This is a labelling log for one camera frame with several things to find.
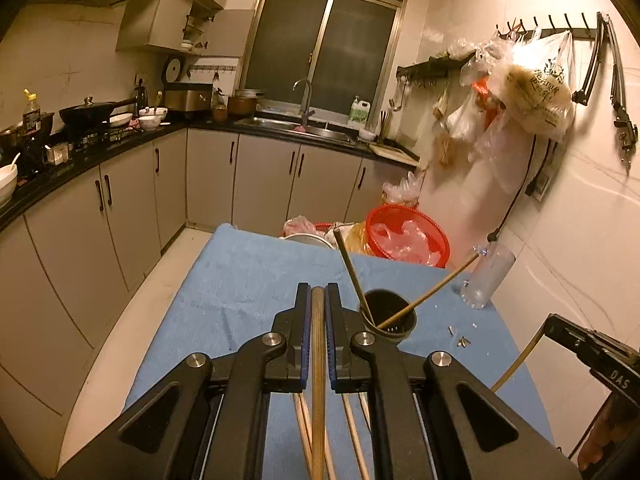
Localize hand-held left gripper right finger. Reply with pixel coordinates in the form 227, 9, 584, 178
325, 282, 583, 480

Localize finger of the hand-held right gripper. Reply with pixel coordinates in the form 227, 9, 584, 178
544, 313, 608, 361

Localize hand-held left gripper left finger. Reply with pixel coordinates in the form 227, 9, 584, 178
57, 282, 313, 480

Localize black chopstick holder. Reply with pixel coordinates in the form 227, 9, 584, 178
359, 288, 418, 344

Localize dark wooden chopstick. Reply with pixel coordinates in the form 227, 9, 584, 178
333, 228, 374, 322

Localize person's right hand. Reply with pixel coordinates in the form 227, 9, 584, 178
577, 400, 623, 471

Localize blue tablecloth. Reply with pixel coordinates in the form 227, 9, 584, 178
122, 223, 553, 480

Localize metal pot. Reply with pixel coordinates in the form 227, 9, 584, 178
282, 232, 335, 252

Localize clear glass mug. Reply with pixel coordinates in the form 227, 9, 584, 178
452, 244, 516, 309

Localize pink plastic bag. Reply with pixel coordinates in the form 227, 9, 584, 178
283, 215, 319, 237

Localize crumpled clear plastic bag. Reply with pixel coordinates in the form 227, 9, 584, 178
372, 220, 447, 267

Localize red plastic basket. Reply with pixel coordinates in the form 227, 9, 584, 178
364, 204, 451, 269

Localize grey lower kitchen cabinets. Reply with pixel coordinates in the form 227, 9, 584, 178
0, 127, 419, 416

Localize grey kitchen cabinets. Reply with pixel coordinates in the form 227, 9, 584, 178
0, 127, 419, 416
116, 0, 224, 54

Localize white plastic bag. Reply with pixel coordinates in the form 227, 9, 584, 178
382, 170, 426, 209

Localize wooden cutting board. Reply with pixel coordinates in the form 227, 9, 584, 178
368, 142, 420, 166

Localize steel sink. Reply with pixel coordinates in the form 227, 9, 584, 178
235, 116, 354, 142

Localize white detergent bottle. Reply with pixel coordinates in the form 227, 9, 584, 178
347, 96, 371, 130

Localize brown cooking pot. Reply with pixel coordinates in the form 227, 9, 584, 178
227, 88, 264, 120

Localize metal faucet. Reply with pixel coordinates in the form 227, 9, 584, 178
292, 78, 317, 129

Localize bunch of clear plastic bags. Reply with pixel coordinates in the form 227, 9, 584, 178
431, 35, 517, 172

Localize large printed plastic bag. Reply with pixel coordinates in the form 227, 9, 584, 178
501, 30, 577, 142

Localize steel toaster oven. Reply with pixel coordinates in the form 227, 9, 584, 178
163, 83, 214, 113

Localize black hanging tongs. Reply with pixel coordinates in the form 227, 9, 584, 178
572, 11, 640, 177

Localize black kitchen countertop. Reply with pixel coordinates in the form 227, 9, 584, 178
0, 116, 422, 232

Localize kitchen window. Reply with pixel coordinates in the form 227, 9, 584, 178
239, 0, 404, 107

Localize round kitchen scale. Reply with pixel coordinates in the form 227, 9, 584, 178
162, 55, 185, 84

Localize black wok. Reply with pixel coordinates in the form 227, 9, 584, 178
59, 96, 139, 129

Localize white bowl with spoon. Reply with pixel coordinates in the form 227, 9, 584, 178
0, 152, 22, 207

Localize dark cooking pot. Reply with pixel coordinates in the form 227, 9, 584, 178
0, 112, 55, 155

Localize grey upper kitchen cabinets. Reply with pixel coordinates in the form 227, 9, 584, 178
116, 0, 224, 54

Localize yellow cap oil bottle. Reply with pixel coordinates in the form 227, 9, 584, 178
21, 88, 44, 134

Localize black power cable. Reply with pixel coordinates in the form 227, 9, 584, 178
487, 135, 540, 244

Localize wall outlet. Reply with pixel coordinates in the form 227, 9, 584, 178
529, 159, 554, 204

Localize black wall shelf rack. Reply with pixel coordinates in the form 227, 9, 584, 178
396, 52, 479, 87

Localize black wall hook rail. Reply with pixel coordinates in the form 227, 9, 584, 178
496, 12, 607, 44

